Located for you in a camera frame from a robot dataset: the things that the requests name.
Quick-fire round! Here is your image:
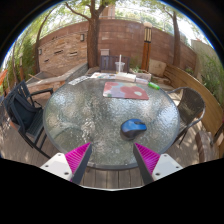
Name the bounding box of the raised stone garden bed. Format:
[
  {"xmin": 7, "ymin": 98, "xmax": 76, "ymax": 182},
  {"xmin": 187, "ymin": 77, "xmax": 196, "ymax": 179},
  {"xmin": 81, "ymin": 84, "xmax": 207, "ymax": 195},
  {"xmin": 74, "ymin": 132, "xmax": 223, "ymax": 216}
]
[{"xmin": 26, "ymin": 62, "xmax": 89, "ymax": 92}]

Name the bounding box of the white licence plate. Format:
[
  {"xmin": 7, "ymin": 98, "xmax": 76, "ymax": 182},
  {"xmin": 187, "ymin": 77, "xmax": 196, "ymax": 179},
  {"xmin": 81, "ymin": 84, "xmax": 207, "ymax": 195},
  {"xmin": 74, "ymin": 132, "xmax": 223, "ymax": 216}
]
[{"xmin": 67, "ymin": 75, "xmax": 91, "ymax": 86}]

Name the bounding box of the black slatted patio chair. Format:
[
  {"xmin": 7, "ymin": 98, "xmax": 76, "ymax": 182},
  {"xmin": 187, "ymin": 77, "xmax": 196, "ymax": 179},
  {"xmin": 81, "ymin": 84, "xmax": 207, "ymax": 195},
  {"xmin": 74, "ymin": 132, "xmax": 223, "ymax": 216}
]
[{"xmin": 3, "ymin": 80, "xmax": 54, "ymax": 159}]

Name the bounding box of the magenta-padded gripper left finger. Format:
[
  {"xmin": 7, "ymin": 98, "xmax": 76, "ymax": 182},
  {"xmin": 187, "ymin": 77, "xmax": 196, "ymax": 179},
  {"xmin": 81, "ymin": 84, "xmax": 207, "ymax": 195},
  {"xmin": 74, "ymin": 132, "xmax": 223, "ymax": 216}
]
[{"xmin": 39, "ymin": 142, "xmax": 93, "ymax": 185}]

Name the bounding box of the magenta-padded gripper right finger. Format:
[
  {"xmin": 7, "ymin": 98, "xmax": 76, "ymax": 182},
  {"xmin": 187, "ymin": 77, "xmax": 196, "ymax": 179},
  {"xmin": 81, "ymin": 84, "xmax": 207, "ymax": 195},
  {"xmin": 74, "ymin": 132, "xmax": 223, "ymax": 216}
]
[{"xmin": 132, "ymin": 142, "xmax": 184, "ymax": 185}]

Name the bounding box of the blue and black computer mouse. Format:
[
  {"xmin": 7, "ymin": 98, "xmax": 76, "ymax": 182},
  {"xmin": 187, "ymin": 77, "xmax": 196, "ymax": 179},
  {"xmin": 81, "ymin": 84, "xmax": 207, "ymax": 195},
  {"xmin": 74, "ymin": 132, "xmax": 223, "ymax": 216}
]
[{"xmin": 119, "ymin": 118, "xmax": 148, "ymax": 141}]

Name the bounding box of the small white booklet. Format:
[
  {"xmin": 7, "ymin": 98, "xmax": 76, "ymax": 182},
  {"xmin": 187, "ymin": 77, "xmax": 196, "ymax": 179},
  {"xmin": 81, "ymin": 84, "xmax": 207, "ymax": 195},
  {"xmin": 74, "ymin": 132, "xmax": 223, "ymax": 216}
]
[{"xmin": 135, "ymin": 77, "xmax": 150, "ymax": 85}]

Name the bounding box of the thin leaning tree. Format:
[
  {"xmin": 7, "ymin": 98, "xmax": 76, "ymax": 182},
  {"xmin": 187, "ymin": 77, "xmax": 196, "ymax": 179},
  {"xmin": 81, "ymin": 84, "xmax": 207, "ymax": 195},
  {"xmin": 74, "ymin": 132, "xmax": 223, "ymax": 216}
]
[{"xmin": 34, "ymin": 9, "xmax": 54, "ymax": 74}]

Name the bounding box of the thick forked tree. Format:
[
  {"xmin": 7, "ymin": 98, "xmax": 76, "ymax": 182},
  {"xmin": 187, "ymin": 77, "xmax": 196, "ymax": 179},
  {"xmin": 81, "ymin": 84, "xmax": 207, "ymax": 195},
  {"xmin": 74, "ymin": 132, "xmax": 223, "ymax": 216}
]
[{"xmin": 64, "ymin": 0, "xmax": 111, "ymax": 69}]

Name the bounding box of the curved wooden bench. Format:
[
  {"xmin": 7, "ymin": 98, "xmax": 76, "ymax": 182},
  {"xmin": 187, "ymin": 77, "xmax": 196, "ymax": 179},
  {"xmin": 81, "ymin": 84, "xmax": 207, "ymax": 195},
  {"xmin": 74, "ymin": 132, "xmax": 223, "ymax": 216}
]
[{"xmin": 163, "ymin": 63, "xmax": 224, "ymax": 148}]

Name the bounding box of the slim straight tree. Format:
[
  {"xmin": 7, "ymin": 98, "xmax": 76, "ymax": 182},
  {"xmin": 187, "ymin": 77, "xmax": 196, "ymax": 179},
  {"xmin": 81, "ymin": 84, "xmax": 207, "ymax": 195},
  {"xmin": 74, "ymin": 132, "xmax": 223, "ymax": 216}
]
[{"xmin": 159, "ymin": 9, "xmax": 183, "ymax": 68}]

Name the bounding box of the beige stone slab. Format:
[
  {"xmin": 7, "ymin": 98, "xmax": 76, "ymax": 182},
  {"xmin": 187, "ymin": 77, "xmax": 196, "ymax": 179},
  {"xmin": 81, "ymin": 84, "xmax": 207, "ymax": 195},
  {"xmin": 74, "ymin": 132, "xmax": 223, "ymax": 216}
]
[{"xmin": 148, "ymin": 59, "xmax": 167, "ymax": 78}]

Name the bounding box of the open white book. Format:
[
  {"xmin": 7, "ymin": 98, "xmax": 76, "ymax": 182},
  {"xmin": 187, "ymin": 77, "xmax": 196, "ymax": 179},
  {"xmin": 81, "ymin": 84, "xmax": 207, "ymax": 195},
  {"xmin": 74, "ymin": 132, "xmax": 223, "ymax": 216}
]
[{"xmin": 114, "ymin": 71, "xmax": 137, "ymax": 83}]

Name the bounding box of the wooden garden lamp post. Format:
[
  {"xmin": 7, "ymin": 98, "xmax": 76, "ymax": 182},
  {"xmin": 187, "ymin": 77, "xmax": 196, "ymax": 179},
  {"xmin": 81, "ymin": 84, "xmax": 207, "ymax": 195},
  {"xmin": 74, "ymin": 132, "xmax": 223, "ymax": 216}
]
[{"xmin": 140, "ymin": 22, "xmax": 153, "ymax": 72}]

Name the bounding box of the dark wicker patio chair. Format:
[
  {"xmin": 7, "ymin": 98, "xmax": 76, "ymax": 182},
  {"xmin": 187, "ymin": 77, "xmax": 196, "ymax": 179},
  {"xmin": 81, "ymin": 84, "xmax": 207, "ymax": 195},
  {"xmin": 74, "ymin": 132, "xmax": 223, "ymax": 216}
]
[{"xmin": 165, "ymin": 86, "xmax": 207, "ymax": 148}]

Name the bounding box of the white square planter with plant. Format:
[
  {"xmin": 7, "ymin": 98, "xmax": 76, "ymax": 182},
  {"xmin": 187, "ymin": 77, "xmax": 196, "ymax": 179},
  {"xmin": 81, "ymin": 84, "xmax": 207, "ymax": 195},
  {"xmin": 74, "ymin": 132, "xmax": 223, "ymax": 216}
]
[{"xmin": 135, "ymin": 71, "xmax": 153, "ymax": 82}]

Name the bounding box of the pink patterned mouse pad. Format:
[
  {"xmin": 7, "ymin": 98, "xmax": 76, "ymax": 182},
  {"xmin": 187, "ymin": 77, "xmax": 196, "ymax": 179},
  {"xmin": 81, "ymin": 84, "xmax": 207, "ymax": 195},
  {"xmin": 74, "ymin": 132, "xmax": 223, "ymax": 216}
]
[{"xmin": 102, "ymin": 81, "xmax": 150, "ymax": 101}]

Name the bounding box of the small green box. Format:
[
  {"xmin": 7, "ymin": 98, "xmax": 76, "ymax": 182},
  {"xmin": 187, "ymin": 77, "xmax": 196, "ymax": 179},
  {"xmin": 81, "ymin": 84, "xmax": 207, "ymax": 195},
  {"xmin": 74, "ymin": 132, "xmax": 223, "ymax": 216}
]
[{"xmin": 147, "ymin": 81, "xmax": 161, "ymax": 91}]

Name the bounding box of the dark wooden slatted chair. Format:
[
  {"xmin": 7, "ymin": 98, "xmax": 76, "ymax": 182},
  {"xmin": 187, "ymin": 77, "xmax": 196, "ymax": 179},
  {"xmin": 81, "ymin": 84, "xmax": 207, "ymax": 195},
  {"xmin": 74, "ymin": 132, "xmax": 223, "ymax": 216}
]
[{"xmin": 99, "ymin": 54, "xmax": 131, "ymax": 74}]

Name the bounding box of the colourful printed magazine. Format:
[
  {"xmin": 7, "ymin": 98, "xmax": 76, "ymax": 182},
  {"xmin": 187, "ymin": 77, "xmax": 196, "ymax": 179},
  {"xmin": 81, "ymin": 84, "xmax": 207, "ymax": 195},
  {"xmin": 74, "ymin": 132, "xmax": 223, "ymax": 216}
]
[{"xmin": 89, "ymin": 71, "xmax": 117, "ymax": 80}]

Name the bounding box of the clear plastic cup with straw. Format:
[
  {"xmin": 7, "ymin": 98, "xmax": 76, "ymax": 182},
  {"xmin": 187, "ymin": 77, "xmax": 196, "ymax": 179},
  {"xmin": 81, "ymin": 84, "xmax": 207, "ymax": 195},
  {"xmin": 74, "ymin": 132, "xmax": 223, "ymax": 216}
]
[{"xmin": 114, "ymin": 54, "xmax": 126, "ymax": 74}]

